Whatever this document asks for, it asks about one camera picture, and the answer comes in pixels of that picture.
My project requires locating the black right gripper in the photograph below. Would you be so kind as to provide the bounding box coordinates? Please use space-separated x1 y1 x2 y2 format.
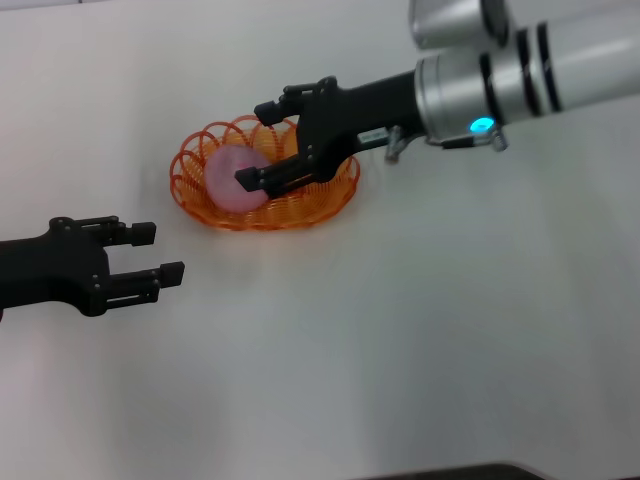
233 68 427 198

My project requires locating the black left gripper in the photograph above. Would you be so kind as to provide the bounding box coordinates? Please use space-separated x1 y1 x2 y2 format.
0 214 187 318

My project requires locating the grey right gripper cable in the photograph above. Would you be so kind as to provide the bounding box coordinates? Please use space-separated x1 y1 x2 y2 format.
383 124 509 164

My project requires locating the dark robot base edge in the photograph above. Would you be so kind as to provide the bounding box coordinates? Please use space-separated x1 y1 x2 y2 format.
349 462 552 480

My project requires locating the pink peach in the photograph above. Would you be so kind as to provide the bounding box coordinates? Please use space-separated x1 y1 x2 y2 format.
203 145 270 215

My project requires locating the orange woven plastic basket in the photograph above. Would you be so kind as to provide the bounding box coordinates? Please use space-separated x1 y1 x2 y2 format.
168 114 362 233

